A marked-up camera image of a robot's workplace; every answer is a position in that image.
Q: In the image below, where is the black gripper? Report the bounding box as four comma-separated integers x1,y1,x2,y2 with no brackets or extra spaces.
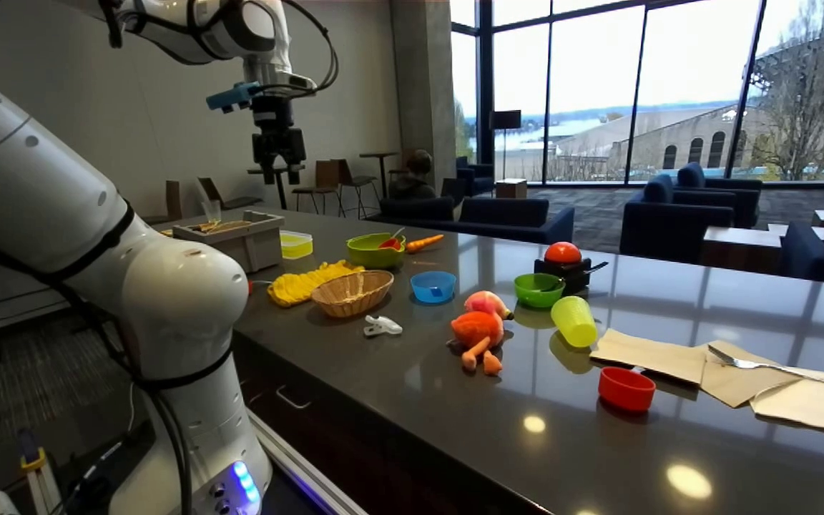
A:
250,90,310,185

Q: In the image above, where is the yellow fuzzy cloth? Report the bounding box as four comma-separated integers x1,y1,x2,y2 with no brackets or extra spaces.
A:
266,256,366,309

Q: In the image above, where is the wooden chair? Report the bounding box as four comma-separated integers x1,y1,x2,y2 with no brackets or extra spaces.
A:
335,156,385,219
290,156,343,216

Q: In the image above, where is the dark lounge chair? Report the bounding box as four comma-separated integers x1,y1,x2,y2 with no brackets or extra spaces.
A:
196,175,263,213

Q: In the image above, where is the translucent yellow container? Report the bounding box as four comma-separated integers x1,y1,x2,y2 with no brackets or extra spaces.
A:
277,228,319,263

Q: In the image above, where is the large round wicker basket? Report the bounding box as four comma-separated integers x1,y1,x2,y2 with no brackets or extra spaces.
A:
180,213,246,239

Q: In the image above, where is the tall round table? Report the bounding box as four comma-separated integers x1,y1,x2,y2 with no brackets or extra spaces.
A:
359,149,403,199

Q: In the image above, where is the large lime green bowl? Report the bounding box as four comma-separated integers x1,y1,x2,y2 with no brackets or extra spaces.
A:
343,228,409,271

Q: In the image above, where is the seated person in dark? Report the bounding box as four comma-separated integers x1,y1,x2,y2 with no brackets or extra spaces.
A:
395,145,440,202

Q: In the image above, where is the small oval wicker basket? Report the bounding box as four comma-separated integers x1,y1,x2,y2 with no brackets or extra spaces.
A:
310,266,399,321

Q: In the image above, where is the orange toy carrot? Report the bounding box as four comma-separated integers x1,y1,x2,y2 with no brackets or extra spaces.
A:
403,232,450,256

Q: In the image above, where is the small white plastic object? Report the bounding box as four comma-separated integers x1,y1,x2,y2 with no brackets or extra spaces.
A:
362,312,406,341

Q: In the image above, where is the small blue bowl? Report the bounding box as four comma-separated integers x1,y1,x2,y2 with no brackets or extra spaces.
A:
409,269,460,309

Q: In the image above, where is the long navy sofa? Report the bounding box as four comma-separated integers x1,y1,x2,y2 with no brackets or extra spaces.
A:
378,192,578,245

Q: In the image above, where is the toy peach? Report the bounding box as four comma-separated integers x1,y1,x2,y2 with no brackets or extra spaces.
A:
460,288,515,321

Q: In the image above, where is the orange plush toy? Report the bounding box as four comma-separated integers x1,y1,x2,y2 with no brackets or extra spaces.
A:
446,309,511,379

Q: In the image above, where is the dark counter cabinet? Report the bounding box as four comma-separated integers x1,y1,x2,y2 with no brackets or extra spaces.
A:
230,329,552,515

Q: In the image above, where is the red toy tomato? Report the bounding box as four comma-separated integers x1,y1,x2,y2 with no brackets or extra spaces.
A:
541,236,585,269

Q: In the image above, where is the white low cabinet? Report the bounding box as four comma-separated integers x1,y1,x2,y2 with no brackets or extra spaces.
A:
0,243,76,346

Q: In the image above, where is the black toy pot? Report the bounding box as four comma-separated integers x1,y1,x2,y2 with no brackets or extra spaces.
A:
532,253,612,298

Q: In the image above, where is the yellow-green plastic cup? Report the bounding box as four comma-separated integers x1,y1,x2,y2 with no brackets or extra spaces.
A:
549,292,604,352

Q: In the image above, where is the white spray bottle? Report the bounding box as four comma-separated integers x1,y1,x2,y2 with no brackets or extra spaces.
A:
16,435,63,515

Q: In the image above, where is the navy armchair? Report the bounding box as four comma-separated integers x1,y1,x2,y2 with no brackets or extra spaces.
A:
618,163,768,266

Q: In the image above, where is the red plastic cup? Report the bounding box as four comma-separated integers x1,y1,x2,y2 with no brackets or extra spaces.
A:
596,364,659,417

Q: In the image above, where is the brown paper napkin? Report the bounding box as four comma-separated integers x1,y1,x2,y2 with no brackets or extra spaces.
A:
591,329,709,389
695,341,802,411
749,375,824,444

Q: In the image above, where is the wooden coffee table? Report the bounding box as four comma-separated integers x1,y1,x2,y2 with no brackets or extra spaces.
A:
701,223,824,275

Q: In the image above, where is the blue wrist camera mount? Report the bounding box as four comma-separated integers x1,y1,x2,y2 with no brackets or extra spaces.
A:
203,79,270,116

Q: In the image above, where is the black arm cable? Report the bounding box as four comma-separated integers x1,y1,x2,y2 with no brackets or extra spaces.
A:
0,202,196,515

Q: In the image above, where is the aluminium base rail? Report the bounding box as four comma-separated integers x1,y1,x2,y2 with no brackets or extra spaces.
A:
244,408,369,515

